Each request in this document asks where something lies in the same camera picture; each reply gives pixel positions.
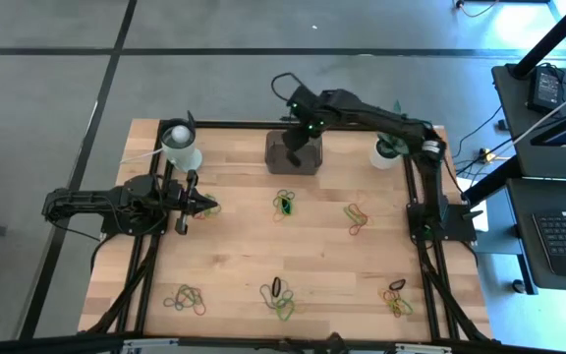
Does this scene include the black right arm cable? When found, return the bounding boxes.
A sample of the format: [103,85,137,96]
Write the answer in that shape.
[270,72,309,102]

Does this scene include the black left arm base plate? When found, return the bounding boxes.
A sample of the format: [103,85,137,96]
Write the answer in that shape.
[99,195,172,236]

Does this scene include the black camera rig beam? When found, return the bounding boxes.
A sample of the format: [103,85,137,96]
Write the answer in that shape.
[0,331,566,354]

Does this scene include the white thin cable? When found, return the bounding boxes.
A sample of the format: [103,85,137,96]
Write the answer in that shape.
[511,78,566,147]

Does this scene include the grey translucent plastic bin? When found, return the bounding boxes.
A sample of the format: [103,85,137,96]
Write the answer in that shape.
[264,128,323,176]

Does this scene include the black desk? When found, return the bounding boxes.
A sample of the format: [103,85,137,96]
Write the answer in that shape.
[490,62,566,179]

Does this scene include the black aluminium table frame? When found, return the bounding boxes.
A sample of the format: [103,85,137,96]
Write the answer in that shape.
[85,117,493,345]

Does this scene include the white lamp cable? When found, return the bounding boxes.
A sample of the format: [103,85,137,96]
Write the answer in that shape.
[119,148,165,164]

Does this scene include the black diagonal pole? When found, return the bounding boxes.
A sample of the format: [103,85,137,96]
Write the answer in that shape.
[510,0,566,80]

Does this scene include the green plant in white pot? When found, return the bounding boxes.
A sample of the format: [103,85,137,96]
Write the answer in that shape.
[368,100,412,171]

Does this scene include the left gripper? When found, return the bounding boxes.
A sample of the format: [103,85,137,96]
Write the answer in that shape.
[157,168,220,236]

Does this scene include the black power adapter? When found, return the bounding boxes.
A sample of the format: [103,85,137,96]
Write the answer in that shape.
[527,66,565,115]

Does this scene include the green rubber band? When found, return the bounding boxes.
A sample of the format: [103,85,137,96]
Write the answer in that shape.
[272,194,295,217]
[268,289,297,324]
[393,297,415,317]
[343,204,368,223]
[172,283,204,312]

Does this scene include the white globe table lamp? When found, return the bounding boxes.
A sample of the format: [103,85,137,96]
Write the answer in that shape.
[158,117,204,174]

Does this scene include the black keyboard desk shelf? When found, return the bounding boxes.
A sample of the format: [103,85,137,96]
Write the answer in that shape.
[462,155,566,296]

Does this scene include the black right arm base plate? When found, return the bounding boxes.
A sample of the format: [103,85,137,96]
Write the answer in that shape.
[406,202,479,243]

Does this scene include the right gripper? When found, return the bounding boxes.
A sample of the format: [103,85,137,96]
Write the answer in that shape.
[282,128,319,168]

